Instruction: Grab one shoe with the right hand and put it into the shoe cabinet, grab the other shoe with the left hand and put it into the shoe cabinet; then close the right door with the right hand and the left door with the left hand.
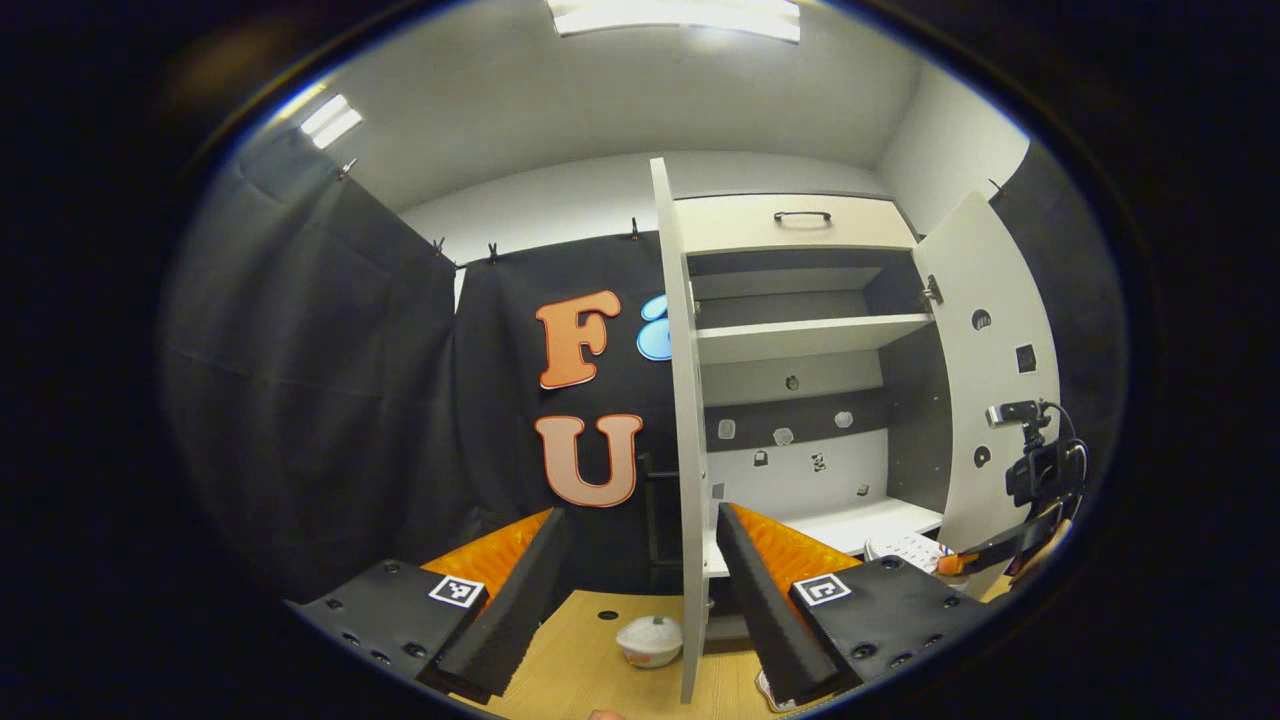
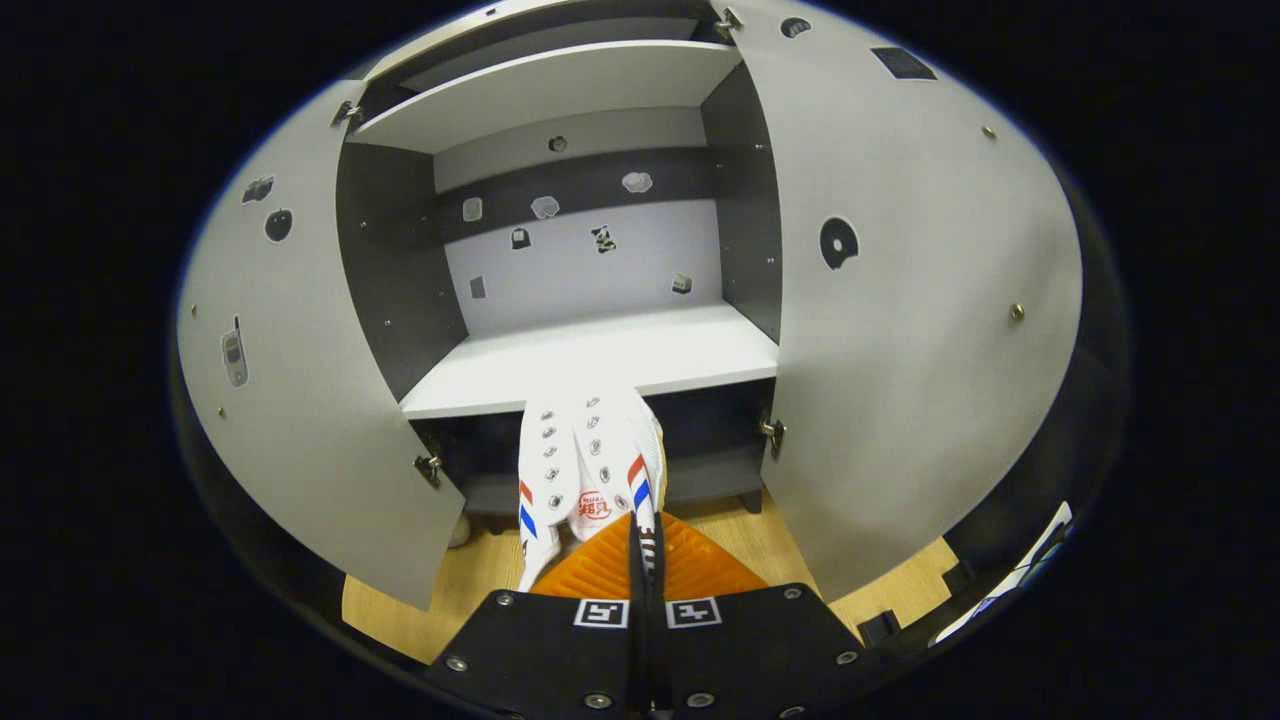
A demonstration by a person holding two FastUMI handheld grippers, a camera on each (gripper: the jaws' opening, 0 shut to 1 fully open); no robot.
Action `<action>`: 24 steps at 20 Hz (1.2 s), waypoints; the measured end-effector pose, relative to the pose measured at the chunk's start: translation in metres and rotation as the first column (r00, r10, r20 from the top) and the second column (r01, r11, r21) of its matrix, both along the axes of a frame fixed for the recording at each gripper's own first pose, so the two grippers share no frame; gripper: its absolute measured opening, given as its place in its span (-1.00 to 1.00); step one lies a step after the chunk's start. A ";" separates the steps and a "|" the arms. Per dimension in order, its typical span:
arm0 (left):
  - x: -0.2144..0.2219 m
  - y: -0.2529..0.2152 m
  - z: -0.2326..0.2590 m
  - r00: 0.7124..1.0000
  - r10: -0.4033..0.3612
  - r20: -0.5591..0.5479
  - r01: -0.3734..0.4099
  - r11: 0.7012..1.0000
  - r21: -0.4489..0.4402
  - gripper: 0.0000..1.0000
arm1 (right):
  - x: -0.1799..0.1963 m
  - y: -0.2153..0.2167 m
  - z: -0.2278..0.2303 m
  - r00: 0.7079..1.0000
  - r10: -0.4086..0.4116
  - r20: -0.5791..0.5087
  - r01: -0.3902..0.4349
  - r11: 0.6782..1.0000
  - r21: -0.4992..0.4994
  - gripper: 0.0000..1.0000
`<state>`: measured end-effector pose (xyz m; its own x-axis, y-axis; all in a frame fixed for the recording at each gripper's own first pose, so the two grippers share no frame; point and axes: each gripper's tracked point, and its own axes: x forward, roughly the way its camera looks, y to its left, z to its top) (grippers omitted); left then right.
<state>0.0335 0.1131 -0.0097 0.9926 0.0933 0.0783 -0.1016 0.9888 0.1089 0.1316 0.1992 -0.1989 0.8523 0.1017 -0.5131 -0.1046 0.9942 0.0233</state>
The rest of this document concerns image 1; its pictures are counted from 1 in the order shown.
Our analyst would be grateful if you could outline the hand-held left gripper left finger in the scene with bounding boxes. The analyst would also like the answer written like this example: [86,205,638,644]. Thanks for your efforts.
[283,507,575,705]

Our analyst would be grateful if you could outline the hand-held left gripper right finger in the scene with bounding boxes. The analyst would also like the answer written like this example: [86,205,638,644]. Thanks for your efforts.
[715,502,993,707]

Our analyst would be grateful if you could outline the white cabinet door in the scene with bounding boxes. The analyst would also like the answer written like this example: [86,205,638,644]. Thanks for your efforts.
[650,157,713,704]
[912,192,1061,601]

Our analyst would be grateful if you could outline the white shoe cabinet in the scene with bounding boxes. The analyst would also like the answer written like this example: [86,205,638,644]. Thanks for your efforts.
[650,157,1061,704]

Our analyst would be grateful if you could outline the white cabinet shelf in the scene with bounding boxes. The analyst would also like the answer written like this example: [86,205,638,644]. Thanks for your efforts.
[695,313,936,366]

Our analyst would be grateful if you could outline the white lidded bowl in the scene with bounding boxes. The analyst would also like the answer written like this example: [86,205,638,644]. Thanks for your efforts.
[615,615,684,669]

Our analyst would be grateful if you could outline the cream drawer front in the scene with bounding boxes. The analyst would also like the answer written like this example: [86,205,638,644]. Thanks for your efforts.
[675,193,919,256]

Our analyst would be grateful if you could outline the small ceiling light panel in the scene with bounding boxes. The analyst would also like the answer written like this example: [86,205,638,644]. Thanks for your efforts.
[300,93,364,151]

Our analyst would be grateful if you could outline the large ceiling light panel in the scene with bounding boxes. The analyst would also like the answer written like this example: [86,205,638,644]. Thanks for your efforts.
[545,0,803,43]

